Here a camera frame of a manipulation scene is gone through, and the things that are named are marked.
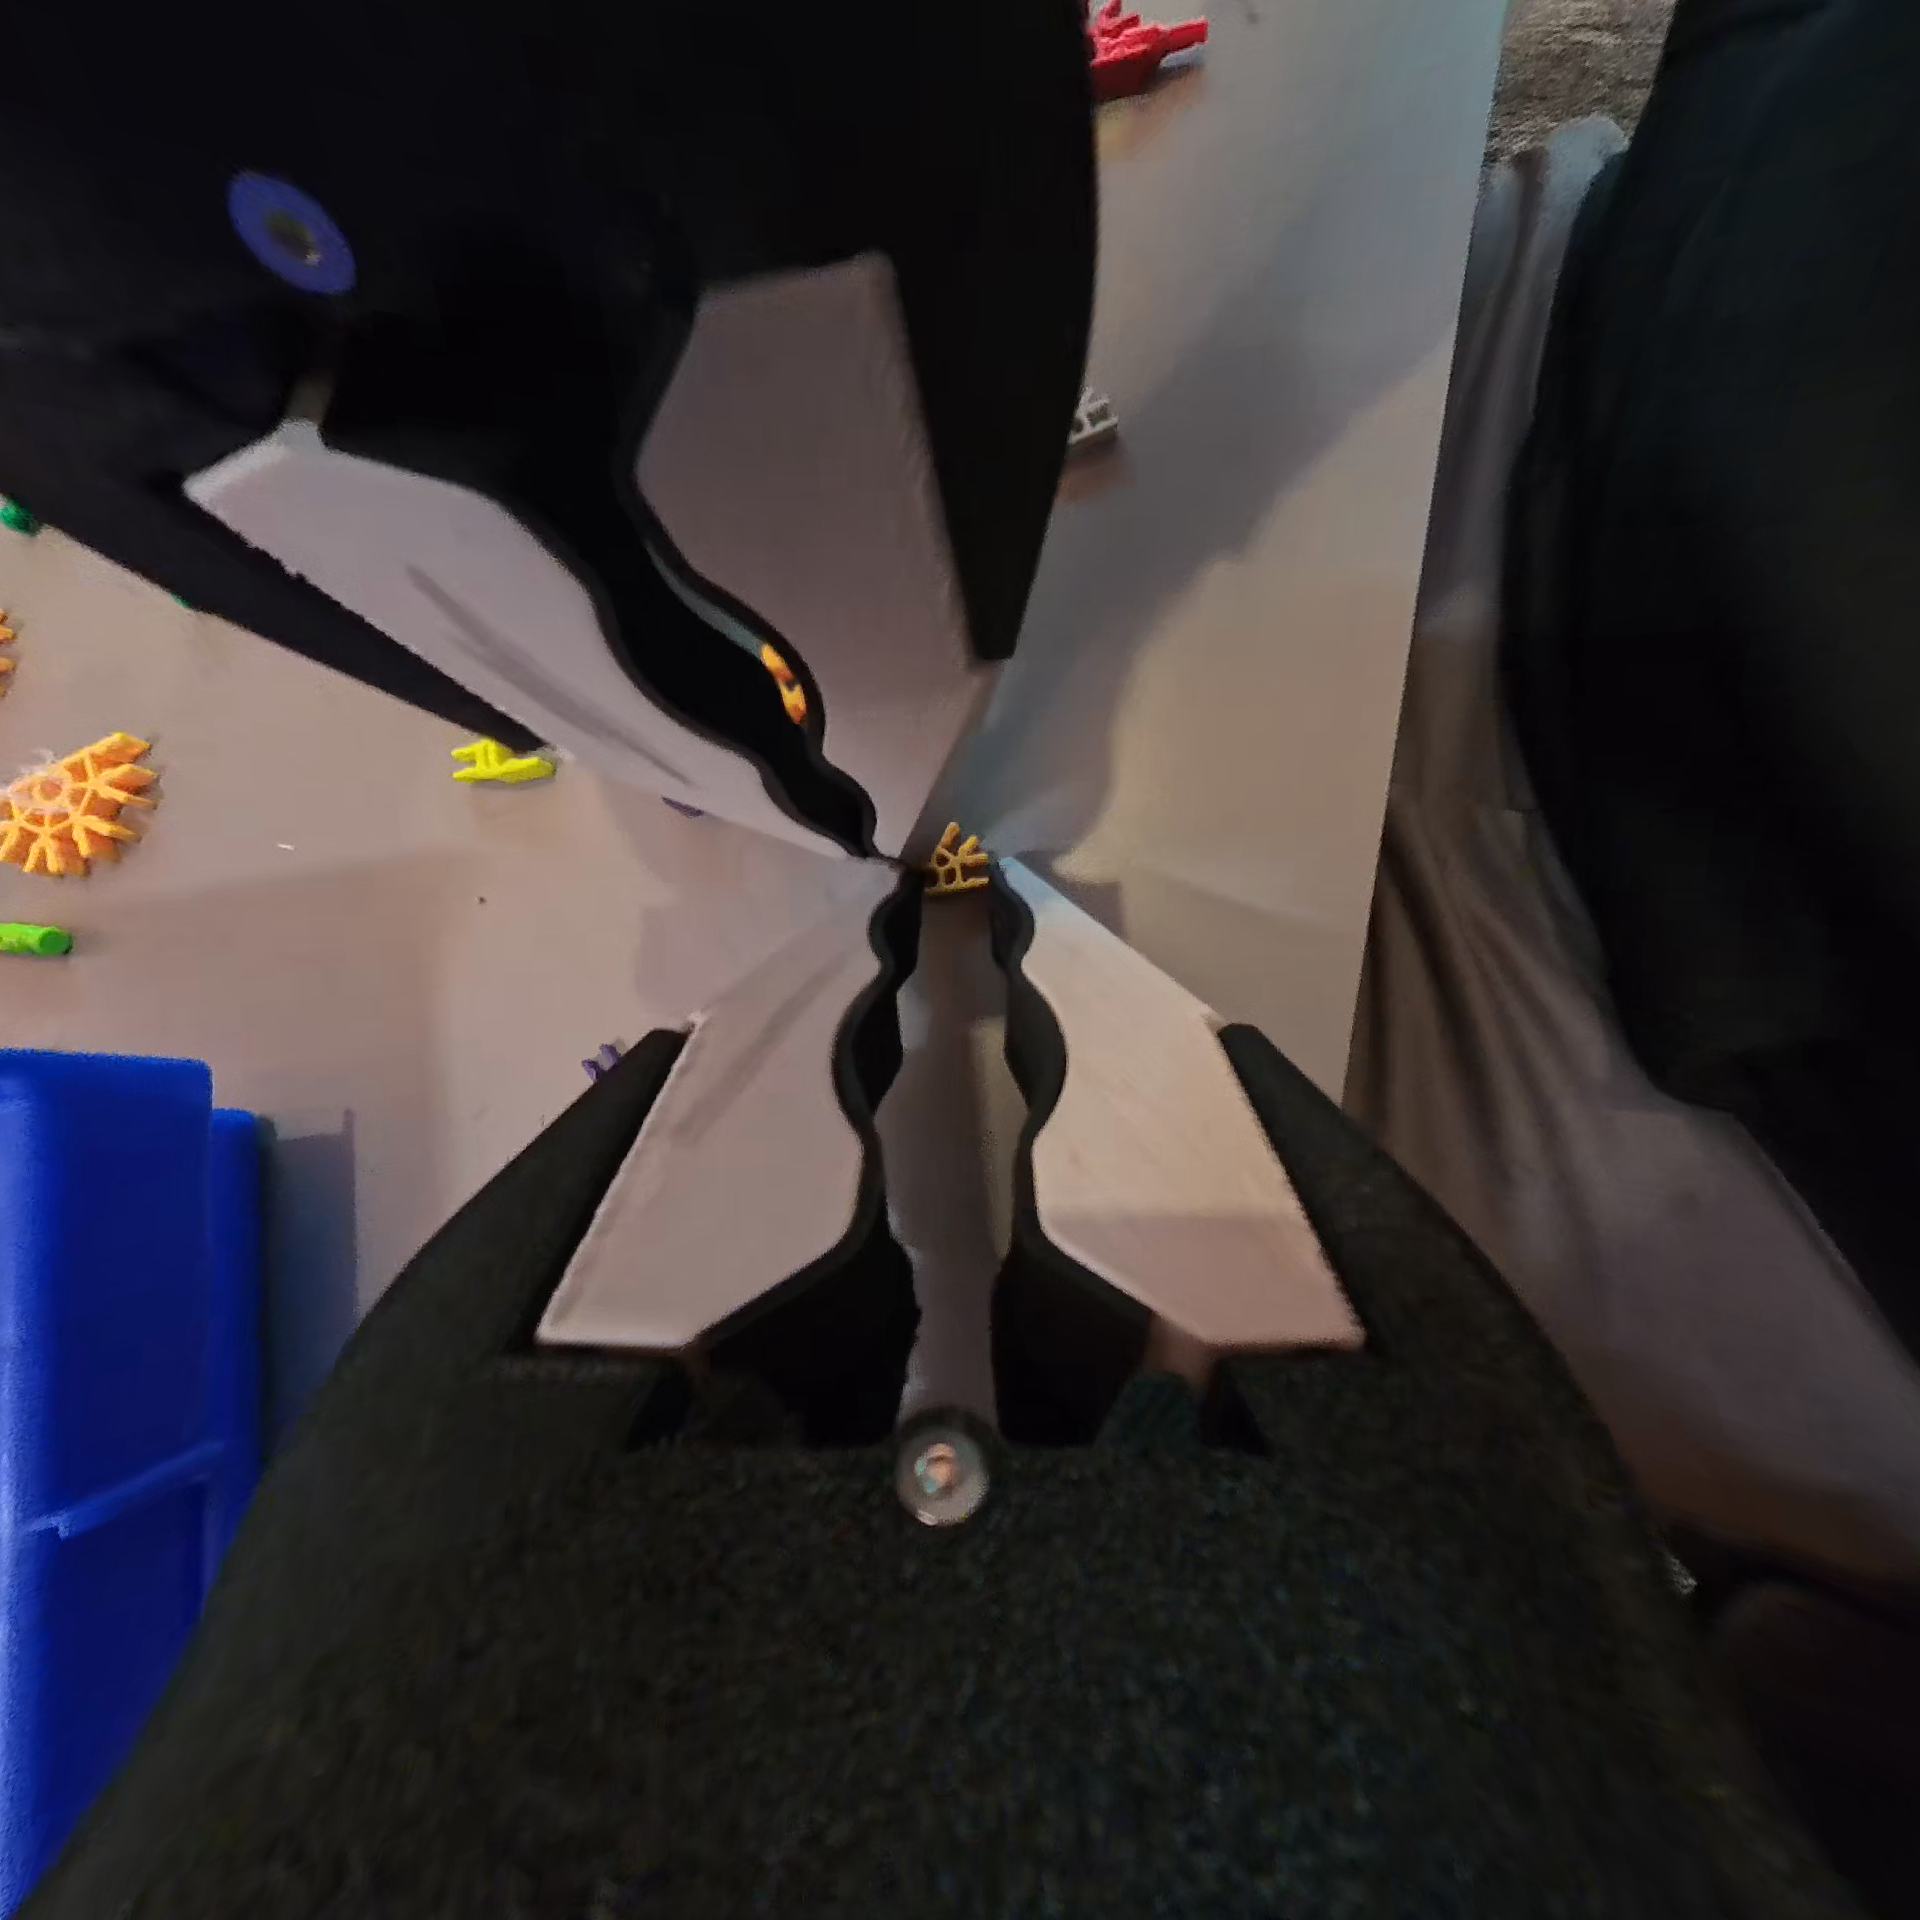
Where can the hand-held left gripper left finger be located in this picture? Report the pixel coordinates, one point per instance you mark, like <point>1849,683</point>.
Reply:
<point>719,1187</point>

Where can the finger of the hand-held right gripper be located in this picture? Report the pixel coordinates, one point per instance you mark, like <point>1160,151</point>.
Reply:
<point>453,600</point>
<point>810,482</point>

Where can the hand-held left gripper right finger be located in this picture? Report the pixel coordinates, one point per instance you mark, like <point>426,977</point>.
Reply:
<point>1169,1187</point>

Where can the small yellow fan connector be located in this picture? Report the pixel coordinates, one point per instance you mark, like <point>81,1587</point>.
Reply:
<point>955,867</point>

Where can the blue container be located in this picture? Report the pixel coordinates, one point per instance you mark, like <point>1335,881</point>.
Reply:
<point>89,1349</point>

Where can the yellow clip connector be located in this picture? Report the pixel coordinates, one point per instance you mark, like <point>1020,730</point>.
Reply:
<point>504,761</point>

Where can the light grey fan connector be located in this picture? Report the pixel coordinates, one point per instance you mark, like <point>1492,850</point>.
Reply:
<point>1095,415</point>

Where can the lime green rod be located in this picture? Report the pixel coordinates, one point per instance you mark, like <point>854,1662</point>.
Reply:
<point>35,941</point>

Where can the red fan connector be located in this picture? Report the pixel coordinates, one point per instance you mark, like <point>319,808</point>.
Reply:
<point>1141,45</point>

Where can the person's black jacket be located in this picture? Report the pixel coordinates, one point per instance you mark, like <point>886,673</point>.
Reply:
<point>1724,600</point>

